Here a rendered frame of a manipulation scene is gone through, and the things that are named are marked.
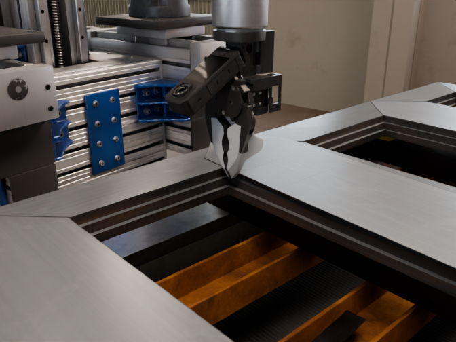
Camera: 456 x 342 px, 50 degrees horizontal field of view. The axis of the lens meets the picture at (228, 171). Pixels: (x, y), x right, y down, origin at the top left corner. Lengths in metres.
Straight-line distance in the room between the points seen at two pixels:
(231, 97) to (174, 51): 0.51
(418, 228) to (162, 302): 0.32
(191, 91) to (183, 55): 0.52
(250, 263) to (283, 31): 3.93
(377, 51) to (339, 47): 0.51
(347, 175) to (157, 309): 0.40
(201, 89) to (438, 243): 0.33
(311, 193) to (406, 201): 0.12
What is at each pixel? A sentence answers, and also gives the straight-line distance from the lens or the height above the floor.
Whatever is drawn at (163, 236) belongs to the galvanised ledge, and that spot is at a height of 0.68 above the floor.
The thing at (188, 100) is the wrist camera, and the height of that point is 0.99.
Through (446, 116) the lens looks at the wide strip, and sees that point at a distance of 1.14.
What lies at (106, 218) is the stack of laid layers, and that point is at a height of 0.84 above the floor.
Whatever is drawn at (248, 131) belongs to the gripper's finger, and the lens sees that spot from 0.67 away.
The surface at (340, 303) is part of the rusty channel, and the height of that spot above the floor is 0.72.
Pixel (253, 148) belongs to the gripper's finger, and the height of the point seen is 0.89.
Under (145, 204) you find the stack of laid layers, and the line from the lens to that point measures 0.68.
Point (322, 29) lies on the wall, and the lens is 4.46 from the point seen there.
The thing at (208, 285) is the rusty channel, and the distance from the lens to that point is 0.79.
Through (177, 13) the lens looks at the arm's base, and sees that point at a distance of 1.23.
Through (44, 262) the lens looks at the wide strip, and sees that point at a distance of 0.55.
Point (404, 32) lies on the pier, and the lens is 3.90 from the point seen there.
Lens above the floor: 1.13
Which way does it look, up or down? 22 degrees down
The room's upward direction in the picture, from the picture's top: straight up
